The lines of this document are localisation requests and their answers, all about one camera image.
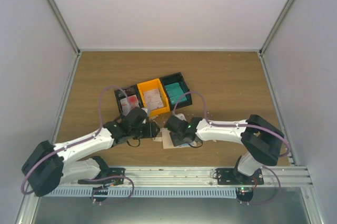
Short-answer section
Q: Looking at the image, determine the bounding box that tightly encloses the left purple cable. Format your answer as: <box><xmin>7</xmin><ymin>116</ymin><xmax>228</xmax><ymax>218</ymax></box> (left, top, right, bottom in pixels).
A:
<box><xmin>20</xmin><ymin>85</ymin><xmax>135</xmax><ymax>196</ymax></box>

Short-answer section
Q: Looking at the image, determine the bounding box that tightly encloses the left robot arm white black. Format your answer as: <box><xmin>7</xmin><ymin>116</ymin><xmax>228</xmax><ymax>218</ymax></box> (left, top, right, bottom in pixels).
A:
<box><xmin>21</xmin><ymin>108</ymin><xmax>160</xmax><ymax>197</ymax></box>

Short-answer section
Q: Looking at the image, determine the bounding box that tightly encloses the grey slotted cable duct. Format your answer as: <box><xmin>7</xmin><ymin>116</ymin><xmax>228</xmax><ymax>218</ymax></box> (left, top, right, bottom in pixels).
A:
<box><xmin>47</xmin><ymin>187</ymin><xmax>236</xmax><ymax>199</ymax></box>

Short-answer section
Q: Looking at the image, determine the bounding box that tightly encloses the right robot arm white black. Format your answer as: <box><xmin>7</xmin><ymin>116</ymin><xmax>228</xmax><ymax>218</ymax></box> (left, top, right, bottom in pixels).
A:
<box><xmin>164</xmin><ymin>114</ymin><xmax>284</xmax><ymax>184</ymax></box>

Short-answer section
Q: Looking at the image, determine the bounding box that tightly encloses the orange bin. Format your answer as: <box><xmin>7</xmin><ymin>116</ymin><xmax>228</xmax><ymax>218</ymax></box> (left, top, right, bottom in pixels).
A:
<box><xmin>137</xmin><ymin>78</ymin><xmax>170</xmax><ymax>117</ymax></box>

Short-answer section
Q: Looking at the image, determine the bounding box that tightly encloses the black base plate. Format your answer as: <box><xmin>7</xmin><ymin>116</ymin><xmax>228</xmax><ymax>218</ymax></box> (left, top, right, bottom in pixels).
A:
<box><xmin>77</xmin><ymin>167</ymin><xmax>126</xmax><ymax>186</ymax></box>
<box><xmin>215</xmin><ymin>168</ymin><xmax>264</xmax><ymax>186</ymax></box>

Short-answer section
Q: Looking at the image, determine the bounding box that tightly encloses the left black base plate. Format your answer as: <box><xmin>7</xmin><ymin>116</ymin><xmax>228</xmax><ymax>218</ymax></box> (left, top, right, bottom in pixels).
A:
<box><xmin>77</xmin><ymin>167</ymin><xmax>126</xmax><ymax>186</ymax></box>

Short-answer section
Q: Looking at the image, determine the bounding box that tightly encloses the teal cards stack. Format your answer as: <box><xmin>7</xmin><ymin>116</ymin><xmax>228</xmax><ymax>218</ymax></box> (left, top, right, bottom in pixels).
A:
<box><xmin>164</xmin><ymin>82</ymin><xmax>189</xmax><ymax>106</ymax></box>

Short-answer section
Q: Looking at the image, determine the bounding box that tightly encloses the white pink cards stack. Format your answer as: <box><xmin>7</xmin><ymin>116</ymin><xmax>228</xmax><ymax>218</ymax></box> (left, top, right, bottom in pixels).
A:
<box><xmin>143</xmin><ymin>89</ymin><xmax>164</xmax><ymax>111</ymax></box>

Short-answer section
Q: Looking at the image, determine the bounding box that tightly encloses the aluminium rail frame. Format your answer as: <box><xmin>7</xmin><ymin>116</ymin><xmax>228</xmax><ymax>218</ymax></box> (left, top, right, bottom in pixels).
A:
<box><xmin>28</xmin><ymin>164</ymin><xmax>316</xmax><ymax>189</ymax></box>

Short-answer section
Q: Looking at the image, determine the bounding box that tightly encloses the red white cards stack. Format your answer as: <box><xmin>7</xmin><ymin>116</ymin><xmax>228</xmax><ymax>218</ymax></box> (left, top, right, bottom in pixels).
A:
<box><xmin>120</xmin><ymin>94</ymin><xmax>140</xmax><ymax>115</ymax></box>

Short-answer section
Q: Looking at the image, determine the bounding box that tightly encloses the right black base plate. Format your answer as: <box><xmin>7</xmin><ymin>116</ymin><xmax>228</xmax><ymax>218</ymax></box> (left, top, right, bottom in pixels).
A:
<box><xmin>215</xmin><ymin>168</ymin><xmax>264</xmax><ymax>186</ymax></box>

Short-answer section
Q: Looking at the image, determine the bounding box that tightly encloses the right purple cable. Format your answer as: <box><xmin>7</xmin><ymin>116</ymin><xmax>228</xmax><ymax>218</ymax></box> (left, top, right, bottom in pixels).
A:
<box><xmin>172</xmin><ymin>91</ymin><xmax>291</xmax><ymax>158</ymax></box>

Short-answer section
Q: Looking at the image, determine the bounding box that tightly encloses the black bin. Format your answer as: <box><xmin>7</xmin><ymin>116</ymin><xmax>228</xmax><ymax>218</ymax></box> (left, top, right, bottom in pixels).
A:
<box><xmin>114</xmin><ymin>84</ymin><xmax>149</xmax><ymax>116</ymax></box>
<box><xmin>160</xmin><ymin>72</ymin><xmax>193</xmax><ymax>111</ymax></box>

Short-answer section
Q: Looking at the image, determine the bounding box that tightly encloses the right aluminium corner post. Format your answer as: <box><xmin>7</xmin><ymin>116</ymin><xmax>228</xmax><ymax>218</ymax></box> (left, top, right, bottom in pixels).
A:
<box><xmin>259</xmin><ymin>0</ymin><xmax>296</xmax><ymax>57</ymax></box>

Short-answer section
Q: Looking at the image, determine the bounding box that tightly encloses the aluminium corner post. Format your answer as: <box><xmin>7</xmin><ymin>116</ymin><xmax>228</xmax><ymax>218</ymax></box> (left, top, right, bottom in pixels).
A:
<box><xmin>259</xmin><ymin>0</ymin><xmax>296</xmax><ymax>57</ymax></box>
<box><xmin>30</xmin><ymin>0</ymin><xmax>81</xmax><ymax>56</ymax></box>

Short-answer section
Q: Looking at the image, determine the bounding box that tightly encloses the left aluminium corner post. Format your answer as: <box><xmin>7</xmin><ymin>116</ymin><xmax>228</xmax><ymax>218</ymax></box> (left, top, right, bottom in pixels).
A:
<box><xmin>30</xmin><ymin>0</ymin><xmax>81</xmax><ymax>56</ymax></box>

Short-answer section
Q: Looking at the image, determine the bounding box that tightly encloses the purple cable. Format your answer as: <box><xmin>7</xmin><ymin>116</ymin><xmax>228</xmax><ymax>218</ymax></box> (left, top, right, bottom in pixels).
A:
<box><xmin>172</xmin><ymin>91</ymin><xmax>291</xmax><ymax>158</ymax></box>
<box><xmin>20</xmin><ymin>85</ymin><xmax>135</xmax><ymax>196</ymax></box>

